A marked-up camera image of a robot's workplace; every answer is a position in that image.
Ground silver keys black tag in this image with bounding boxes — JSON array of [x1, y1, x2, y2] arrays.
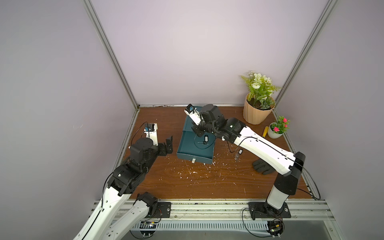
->
[[235, 149, 243, 162], [198, 135, 209, 145]]

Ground teal drawer tray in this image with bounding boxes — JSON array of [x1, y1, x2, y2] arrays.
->
[[177, 131, 216, 165]]

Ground teal drawer cabinet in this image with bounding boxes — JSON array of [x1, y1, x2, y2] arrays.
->
[[184, 104, 212, 137]]

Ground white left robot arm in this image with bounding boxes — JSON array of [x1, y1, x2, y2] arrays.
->
[[75, 137, 173, 240]]

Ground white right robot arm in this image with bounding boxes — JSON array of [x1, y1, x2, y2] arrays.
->
[[185, 104, 306, 214]]

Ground beige ribbed flower pot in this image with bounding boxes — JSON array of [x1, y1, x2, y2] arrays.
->
[[243, 94, 275, 125]]

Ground green plant white flowers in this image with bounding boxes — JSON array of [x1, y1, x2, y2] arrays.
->
[[241, 71, 281, 111]]

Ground small white pot pink flowers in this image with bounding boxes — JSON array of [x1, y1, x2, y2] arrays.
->
[[268, 116, 291, 139]]

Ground black green work glove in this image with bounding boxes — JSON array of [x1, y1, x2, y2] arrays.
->
[[253, 159, 276, 175]]

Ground left small circuit board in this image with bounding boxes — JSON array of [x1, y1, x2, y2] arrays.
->
[[140, 221, 159, 239]]

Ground small circuit board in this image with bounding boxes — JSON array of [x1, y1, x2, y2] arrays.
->
[[140, 221, 159, 239], [267, 219, 285, 238]]

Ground right small circuit board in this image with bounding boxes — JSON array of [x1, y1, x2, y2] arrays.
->
[[267, 219, 285, 238]]

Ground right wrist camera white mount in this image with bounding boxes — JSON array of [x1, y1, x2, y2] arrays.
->
[[184, 104, 202, 126]]

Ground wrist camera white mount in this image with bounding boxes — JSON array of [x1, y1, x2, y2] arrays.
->
[[184, 104, 202, 126], [144, 123, 158, 146]]

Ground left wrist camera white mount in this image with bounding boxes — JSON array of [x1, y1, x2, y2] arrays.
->
[[144, 123, 158, 146]]

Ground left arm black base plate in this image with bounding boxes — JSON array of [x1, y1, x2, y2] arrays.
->
[[145, 202, 172, 219]]

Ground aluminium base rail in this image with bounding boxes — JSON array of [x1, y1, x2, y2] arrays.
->
[[92, 199, 335, 223]]

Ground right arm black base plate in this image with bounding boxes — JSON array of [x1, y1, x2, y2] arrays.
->
[[248, 202, 292, 220]]

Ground aluminium corner post left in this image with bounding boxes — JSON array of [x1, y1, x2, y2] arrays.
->
[[83, 0, 140, 111]]

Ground aluminium corner post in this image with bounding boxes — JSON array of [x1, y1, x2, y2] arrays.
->
[[274, 0, 340, 109], [83, 0, 140, 111]]

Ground aluminium corner post right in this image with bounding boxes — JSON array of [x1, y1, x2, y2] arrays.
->
[[274, 0, 340, 109]]

